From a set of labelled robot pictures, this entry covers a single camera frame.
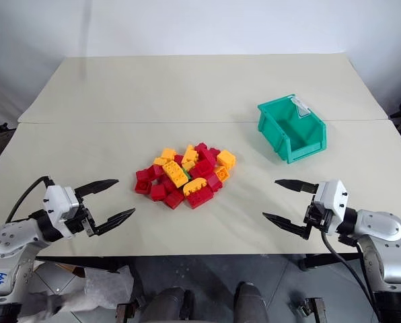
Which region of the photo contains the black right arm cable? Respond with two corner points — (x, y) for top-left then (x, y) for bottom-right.
(320, 227), (385, 323)

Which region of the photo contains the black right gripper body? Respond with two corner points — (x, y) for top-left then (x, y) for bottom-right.
(302, 194), (338, 236)

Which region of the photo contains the black table frame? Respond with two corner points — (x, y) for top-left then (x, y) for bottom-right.
(35, 252), (365, 274)

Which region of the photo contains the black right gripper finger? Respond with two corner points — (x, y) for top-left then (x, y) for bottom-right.
(262, 211), (312, 241)
(275, 178), (319, 196)

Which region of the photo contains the black metal bracket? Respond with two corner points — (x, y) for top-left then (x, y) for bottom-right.
(115, 302), (135, 323)
(289, 297), (324, 323)

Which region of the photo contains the clear bin label holder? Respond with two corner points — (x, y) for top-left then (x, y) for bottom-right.
(289, 95), (312, 120)

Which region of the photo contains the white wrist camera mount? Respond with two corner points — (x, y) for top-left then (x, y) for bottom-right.
(312, 178), (350, 234)
(42, 184), (84, 237)

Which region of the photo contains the green plastic storage bin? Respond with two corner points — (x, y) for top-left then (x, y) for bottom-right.
(256, 93), (328, 165)

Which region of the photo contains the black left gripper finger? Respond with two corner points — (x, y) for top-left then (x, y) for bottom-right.
(74, 178), (120, 200)
(92, 207), (137, 238)

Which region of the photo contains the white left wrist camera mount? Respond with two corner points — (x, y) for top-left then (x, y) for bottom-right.
(42, 184), (84, 237)

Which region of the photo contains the white crumpled cloth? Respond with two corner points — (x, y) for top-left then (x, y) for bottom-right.
(28, 264), (135, 318)

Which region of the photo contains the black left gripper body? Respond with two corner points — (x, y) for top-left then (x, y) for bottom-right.
(63, 188), (100, 239)

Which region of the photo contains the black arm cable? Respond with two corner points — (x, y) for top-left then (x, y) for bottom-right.
(4, 176), (55, 225)
(320, 227), (385, 323)

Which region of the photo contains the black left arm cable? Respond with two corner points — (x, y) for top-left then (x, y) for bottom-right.
(4, 176), (55, 225)

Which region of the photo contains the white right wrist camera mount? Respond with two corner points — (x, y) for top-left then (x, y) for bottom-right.
(312, 178), (350, 234)

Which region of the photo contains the dark rounded shape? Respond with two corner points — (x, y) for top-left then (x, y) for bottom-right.
(142, 287), (195, 323)
(233, 281), (269, 323)

